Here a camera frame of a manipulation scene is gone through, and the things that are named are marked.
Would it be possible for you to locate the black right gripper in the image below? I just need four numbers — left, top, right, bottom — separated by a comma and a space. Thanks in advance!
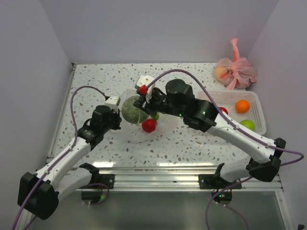
134, 87, 185, 117

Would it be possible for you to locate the green apple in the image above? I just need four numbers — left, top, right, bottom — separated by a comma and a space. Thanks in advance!
240, 119, 255, 131
153, 113, 159, 121

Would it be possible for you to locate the clear printed plastic bag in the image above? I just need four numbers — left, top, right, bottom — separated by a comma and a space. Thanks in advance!
117, 89, 179, 142

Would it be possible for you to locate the red fruit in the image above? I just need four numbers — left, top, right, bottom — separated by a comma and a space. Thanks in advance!
142, 118, 156, 133
220, 107, 228, 114

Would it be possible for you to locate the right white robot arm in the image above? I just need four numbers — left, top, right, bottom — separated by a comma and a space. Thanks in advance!
133, 79, 285, 188

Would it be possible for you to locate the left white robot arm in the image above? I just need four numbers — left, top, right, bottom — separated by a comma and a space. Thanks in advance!
17, 103, 121, 220

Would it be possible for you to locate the peach in pink bag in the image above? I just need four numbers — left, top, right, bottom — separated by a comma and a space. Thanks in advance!
214, 66, 228, 80

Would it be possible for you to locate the pink plastic bag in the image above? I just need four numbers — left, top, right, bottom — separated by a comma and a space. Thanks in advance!
215, 38, 258, 90

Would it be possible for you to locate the white plastic basket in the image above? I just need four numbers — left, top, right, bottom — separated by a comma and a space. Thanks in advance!
208, 90, 266, 135

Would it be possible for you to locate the orange in basket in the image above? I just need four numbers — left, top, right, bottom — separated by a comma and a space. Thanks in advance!
235, 100, 250, 114

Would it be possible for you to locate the green apple in basket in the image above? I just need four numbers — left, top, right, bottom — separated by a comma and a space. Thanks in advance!
240, 119, 255, 131

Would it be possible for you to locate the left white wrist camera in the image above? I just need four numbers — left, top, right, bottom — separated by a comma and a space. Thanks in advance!
105, 95, 120, 111

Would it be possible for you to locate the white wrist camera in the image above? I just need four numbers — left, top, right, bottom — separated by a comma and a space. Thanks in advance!
105, 95, 120, 111
135, 75, 155, 103

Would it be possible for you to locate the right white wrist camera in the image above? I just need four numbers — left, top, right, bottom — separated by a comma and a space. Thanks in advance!
135, 75, 155, 103

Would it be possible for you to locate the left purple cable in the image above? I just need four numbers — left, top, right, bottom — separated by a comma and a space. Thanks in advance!
11, 85, 107, 230

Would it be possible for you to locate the purple cable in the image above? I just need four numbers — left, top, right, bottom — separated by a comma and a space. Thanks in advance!
146, 69, 305, 230
11, 85, 107, 230

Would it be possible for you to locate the left black base bracket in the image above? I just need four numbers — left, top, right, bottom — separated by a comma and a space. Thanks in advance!
82, 174, 115, 189

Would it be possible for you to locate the black base bracket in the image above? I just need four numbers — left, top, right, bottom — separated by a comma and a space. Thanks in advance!
198, 174, 242, 190
82, 174, 115, 189

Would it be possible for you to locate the aluminium mounting rail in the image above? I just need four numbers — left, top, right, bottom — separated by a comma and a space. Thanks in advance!
69, 165, 280, 192

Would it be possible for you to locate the right black base bracket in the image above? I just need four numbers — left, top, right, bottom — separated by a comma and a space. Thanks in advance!
198, 174, 242, 190

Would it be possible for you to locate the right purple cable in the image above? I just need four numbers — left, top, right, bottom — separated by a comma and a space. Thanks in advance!
146, 69, 305, 230

